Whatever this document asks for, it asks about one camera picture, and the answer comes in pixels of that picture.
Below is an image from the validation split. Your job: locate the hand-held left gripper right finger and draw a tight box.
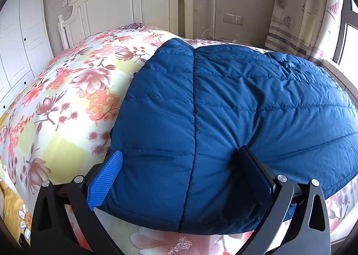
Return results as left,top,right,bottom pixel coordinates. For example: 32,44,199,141
238,145,332,255

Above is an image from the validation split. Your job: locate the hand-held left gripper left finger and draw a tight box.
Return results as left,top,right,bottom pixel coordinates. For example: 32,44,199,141
30,150,124,255

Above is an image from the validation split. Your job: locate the blue quilted down jacket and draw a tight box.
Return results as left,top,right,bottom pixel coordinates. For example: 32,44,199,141
96,38,358,236

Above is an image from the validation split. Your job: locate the floral bed cover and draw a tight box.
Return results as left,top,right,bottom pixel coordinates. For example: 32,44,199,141
0,24,358,255

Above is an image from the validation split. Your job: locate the yellow floral cloth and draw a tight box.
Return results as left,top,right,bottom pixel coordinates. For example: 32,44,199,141
0,181,32,248

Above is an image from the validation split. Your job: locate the dark patterned pillow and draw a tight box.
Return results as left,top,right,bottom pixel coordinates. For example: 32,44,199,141
121,22,146,30

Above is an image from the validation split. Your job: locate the white wardrobe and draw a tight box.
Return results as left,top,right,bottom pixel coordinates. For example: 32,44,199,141
0,0,55,110

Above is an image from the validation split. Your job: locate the white upright pole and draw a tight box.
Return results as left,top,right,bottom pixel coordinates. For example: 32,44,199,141
212,0,217,40

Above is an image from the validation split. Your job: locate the window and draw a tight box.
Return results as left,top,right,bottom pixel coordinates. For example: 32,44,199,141
334,0,358,69

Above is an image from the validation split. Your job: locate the printed curtain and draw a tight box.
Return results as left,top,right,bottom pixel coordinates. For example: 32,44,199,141
264,0,346,66

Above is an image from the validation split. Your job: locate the white bed headboard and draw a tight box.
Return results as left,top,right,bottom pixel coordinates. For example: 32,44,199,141
58,0,194,52

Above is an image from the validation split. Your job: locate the white cable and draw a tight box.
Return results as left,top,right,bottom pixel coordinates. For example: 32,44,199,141
201,29,241,43

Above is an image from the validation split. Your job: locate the wall socket panel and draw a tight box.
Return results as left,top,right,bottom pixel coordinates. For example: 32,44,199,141
223,13,243,25

